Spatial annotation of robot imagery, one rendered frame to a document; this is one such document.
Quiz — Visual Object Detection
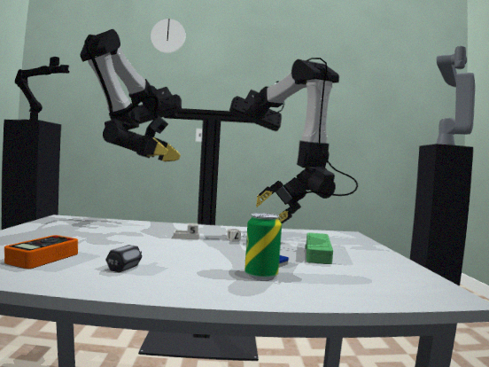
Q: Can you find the green soda can with yellow stripe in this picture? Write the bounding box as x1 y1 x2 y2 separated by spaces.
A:
244 213 282 280

